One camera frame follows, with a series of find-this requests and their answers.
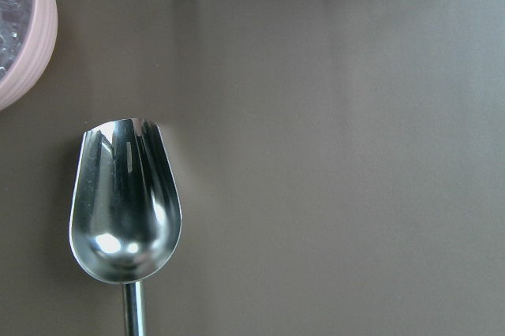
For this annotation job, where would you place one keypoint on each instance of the steel ice scoop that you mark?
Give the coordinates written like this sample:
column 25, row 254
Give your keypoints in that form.
column 125, row 219

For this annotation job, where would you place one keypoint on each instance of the pink bowl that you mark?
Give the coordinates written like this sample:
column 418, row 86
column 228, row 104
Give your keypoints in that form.
column 35, row 52

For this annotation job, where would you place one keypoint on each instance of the clear ice cubes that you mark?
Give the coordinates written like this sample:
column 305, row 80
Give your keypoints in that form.
column 15, row 18

